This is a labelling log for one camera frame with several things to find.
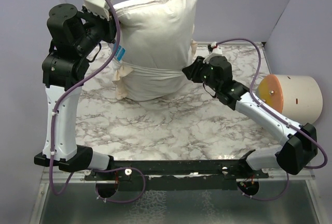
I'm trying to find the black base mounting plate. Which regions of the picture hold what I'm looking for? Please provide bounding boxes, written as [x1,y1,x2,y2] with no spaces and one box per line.
[84,159,270,191]

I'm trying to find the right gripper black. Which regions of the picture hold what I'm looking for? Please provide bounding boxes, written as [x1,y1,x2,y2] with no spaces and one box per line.
[184,56,220,92]

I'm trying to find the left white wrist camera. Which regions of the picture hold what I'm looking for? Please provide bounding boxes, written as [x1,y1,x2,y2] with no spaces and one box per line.
[83,0,110,21]

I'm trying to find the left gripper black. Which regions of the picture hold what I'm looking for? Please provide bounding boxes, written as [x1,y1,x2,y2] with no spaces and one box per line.
[74,3,118,56]

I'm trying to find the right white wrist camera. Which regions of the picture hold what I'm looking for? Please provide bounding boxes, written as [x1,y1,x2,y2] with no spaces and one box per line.
[203,42,223,63]

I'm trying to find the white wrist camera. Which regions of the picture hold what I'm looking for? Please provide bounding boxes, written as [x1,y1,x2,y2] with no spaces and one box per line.
[203,42,223,63]
[83,0,110,21]

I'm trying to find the white pillow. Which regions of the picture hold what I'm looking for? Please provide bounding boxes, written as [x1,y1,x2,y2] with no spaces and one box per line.
[114,0,198,71]

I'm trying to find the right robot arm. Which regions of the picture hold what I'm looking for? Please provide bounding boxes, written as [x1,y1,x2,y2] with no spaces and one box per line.
[182,55,317,178]

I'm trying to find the white cylindrical bin orange base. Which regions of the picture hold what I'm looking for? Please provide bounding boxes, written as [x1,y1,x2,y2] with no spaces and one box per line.
[256,74,323,125]

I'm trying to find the aluminium rail frame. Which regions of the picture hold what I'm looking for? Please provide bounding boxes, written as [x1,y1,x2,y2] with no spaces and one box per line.
[34,43,321,176]

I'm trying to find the grey pillowcase with cream trim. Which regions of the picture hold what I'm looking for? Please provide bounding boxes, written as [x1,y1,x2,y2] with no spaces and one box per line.
[112,24,197,101]

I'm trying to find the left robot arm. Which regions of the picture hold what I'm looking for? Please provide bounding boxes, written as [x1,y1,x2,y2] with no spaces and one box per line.
[34,4,117,180]

